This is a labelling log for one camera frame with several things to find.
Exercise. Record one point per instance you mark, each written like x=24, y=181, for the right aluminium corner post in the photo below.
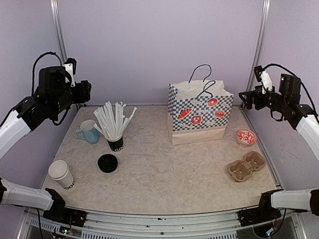
x=260, y=41

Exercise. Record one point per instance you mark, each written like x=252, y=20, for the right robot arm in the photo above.
x=286, y=102

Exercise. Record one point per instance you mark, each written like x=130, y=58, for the aluminium front rail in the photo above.
x=218, y=225

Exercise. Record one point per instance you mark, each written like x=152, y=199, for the white paper coffee cup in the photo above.
x=59, y=171

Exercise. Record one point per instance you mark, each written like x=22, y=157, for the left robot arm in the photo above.
x=56, y=92

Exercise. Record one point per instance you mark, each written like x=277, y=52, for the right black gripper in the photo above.
x=256, y=92

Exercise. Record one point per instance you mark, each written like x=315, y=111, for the light blue ceramic mug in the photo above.
x=88, y=132

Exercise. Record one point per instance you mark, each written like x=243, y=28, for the black paper cup with straws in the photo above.
x=117, y=144

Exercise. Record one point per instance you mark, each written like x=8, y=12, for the bundle of wrapped white straws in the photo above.
x=111, y=120

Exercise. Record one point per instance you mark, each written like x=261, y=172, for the checkered paper takeout bag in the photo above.
x=198, y=110

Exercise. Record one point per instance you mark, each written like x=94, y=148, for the left aluminium corner post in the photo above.
x=58, y=29

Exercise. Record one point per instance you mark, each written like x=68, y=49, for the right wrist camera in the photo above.
x=263, y=77

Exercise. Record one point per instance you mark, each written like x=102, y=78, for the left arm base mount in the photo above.
x=59, y=213

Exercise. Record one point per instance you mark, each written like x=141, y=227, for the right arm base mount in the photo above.
x=264, y=212

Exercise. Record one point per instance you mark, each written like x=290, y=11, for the aluminium corner post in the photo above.
x=58, y=29
x=260, y=41

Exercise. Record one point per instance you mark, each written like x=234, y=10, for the brown cardboard cup carrier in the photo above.
x=241, y=170

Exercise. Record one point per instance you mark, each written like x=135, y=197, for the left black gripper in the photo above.
x=83, y=91

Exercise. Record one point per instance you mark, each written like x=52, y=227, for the black plastic cup lid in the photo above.
x=107, y=163

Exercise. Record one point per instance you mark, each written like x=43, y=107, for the red patterned small bowl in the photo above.
x=246, y=137

